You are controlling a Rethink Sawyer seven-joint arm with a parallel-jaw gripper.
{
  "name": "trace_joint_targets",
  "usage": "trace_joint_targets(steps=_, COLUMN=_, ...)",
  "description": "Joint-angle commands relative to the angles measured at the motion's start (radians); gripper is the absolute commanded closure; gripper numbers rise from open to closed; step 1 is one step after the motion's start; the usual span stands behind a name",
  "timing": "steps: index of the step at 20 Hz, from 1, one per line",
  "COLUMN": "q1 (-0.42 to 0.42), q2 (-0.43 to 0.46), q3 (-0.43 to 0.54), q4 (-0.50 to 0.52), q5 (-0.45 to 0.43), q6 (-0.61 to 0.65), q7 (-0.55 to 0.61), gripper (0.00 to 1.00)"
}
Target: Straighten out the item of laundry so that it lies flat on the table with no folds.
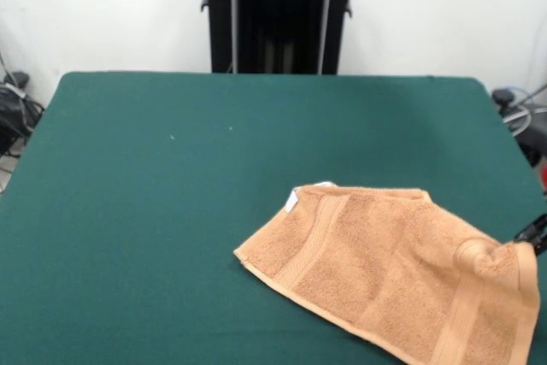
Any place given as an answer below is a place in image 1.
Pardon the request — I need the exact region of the tan terry towel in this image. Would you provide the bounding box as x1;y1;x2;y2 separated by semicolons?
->
233;183;543;365

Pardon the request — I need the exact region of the dark green table cloth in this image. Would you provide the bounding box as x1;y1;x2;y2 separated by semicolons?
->
0;70;547;365

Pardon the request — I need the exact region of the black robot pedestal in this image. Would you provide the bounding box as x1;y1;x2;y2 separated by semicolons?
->
199;0;375;75

